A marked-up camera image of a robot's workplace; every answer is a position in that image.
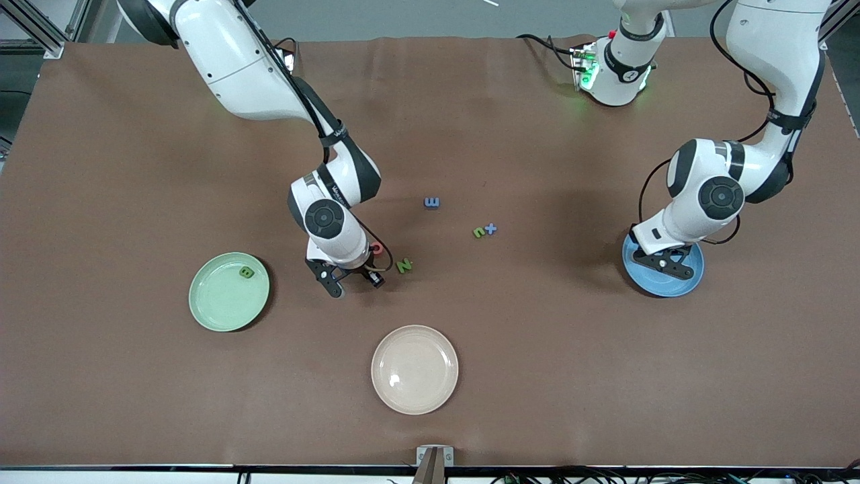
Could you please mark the red capital letter Q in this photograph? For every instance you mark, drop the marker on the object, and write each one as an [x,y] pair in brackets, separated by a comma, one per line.
[377,248]

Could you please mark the grey-brown tapered pole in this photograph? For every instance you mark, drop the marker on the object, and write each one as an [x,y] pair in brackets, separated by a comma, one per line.
[430,474]

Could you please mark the cream plate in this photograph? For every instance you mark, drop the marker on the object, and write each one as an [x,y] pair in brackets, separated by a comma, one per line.
[414,370]

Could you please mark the blue plate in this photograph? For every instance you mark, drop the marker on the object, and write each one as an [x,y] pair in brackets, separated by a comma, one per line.
[665,288]

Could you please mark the green capital letter B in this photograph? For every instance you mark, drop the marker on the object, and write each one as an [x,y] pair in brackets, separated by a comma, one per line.
[246,272]

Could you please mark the green capital letter N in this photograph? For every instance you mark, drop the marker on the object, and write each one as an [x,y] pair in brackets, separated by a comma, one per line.
[404,266]

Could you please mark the silver metal bracket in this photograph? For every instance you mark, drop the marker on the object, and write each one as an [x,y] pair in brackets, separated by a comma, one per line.
[435,456]

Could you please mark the green plate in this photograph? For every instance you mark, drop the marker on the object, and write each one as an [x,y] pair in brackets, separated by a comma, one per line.
[222,302]

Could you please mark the blue lowercase letter m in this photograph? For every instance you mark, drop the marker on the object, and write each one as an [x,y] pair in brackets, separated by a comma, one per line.
[431,202]

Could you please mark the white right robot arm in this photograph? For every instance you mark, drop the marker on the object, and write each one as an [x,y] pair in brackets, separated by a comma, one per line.
[235,60]

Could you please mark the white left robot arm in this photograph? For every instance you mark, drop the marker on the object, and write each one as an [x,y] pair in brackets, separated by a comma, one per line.
[779,54]

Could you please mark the aluminium frame profile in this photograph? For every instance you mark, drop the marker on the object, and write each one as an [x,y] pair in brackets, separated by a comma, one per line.
[40,30]
[836,20]

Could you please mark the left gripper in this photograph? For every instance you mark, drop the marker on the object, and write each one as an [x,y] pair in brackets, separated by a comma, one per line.
[633,234]

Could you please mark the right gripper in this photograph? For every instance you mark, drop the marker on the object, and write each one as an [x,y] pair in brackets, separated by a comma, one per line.
[363,271]

